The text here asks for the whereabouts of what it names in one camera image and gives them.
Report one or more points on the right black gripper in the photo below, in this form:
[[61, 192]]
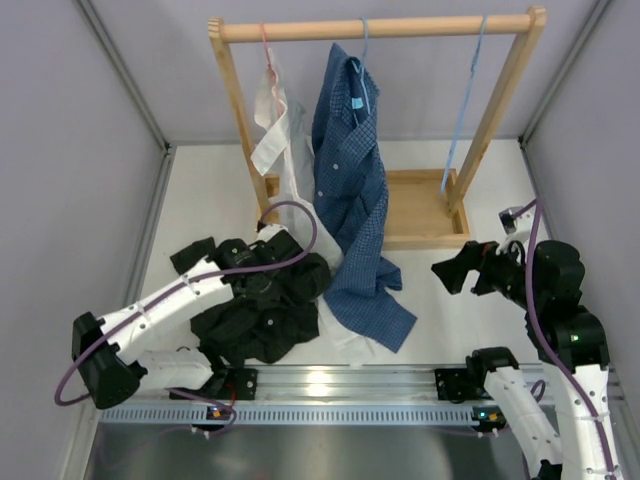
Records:
[[454, 271]]

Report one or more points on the black striped shirt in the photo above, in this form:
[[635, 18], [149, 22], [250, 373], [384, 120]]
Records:
[[270, 312]]

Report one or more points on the light blue hanger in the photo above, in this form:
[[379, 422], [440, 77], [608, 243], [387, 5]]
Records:
[[464, 105]]

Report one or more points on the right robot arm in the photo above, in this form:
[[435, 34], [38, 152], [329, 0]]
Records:
[[571, 344]]

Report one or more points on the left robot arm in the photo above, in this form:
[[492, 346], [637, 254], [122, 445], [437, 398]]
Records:
[[116, 354]]

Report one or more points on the white shirt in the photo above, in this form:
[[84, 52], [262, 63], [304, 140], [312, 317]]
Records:
[[284, 151]]

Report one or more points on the blue checked shirt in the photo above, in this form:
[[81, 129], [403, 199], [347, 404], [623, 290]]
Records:
[[351, 199]]

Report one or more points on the blue hanger with shirt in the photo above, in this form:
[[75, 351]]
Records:
[[364, 60]]

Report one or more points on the wooden clothes rack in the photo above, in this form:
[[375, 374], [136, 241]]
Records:
[[426, 205]]

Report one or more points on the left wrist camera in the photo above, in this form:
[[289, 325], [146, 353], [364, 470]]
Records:
[[272, 227]]

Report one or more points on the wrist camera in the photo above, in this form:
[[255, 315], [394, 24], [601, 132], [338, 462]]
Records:
[[517, 223], [272, 227]]

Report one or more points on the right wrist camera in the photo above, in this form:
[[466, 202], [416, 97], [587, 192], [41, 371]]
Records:
[[517, 223]]

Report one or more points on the aluminium mounting rail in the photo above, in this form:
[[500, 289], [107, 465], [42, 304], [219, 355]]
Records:
[[381, 384]]

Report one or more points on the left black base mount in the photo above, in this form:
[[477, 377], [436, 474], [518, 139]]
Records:
[[239, 384]]

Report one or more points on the slotted grey cable duct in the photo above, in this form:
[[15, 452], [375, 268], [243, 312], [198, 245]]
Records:
[[360, 415]]

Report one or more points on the pink wire hanger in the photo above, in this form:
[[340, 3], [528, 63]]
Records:
[[271, 71]]

